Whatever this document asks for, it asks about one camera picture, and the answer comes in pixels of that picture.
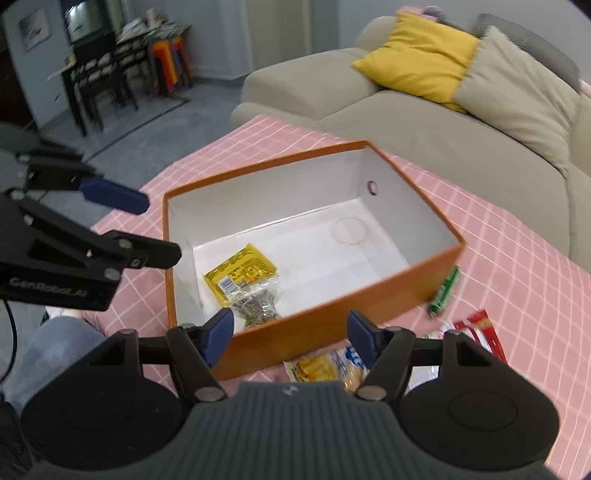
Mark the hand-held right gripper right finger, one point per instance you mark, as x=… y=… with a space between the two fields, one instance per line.
x=362 y=337

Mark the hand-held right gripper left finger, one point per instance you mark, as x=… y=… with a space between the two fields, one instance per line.
x=219 y=334

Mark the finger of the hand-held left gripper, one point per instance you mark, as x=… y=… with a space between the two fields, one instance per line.
x=115 y=194
x=157 y=254

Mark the yellow blue chips packet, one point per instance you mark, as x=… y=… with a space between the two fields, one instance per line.
x=318 y=367

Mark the orange cardboard box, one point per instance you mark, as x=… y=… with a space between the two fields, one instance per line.
x=277 y=341

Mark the yellow dark snack packet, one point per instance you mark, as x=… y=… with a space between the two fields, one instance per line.
x=240 y=272

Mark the red snack packet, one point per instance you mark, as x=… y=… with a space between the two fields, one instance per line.
x=482 y=330

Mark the person's jeans leg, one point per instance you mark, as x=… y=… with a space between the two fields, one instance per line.
x=41 y=350

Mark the dark dining table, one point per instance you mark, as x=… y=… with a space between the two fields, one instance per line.
x=92 y=76

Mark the stack of colourful stools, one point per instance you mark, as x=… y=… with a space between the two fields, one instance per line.
x=168 y=64

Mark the pink checked cloth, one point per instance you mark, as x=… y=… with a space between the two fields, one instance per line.
x=508 y=286

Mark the pile of papers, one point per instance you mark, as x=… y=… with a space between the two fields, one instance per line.
x=147 y=30

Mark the dark framed screen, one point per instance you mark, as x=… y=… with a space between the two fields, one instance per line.
x=85 y=23

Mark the beige sofa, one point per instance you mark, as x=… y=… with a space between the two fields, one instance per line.
x=415 y=134

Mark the yellow pillow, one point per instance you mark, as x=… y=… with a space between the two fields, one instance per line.
x=415 y=55

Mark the beige pillow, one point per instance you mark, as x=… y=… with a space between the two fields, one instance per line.
x=517 y=92

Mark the pink grey plush toy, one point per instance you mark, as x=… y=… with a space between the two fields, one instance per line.
x=431 y=11

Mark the grey mesh chair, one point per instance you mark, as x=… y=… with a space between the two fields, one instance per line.
x=545 y=50

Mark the wall poster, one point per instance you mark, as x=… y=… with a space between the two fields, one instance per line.
x=34 y=30

